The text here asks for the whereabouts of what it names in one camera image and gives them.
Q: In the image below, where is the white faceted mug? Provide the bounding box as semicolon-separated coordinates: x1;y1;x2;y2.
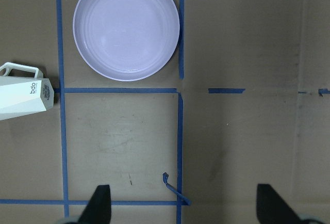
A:
1;62;54;120

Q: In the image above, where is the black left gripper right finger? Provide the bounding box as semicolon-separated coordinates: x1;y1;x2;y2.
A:
257;184;302;223

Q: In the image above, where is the brown paper table cover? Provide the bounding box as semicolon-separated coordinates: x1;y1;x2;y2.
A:
1;0;329;223

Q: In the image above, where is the lilac round plate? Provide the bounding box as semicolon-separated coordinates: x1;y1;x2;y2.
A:
72;0;180;82

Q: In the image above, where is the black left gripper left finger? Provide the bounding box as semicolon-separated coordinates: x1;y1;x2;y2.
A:
78;185;111;224

